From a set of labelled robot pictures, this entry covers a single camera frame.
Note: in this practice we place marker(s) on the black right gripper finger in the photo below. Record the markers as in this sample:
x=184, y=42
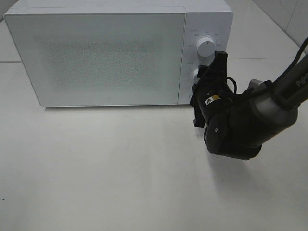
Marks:
x=198, y=103
x=218, y=66

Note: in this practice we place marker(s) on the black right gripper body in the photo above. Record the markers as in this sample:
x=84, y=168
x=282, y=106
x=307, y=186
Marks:
x=218, y=93

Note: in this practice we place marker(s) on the white timer knob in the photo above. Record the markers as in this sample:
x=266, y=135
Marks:
x=194, y=75

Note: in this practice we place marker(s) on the white microwave door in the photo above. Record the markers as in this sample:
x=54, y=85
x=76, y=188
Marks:
x=101, y=59

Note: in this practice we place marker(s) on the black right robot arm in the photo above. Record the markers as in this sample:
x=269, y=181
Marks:
x=236, y=125

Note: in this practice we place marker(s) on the upper white power knob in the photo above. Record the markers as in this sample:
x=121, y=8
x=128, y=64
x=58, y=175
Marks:
x=206, y=46

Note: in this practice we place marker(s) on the white microwave oven body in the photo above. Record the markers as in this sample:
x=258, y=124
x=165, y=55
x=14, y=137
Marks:
x=202, y=17

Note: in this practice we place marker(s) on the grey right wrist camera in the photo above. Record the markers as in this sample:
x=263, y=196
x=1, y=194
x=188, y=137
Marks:
x=256, y=85

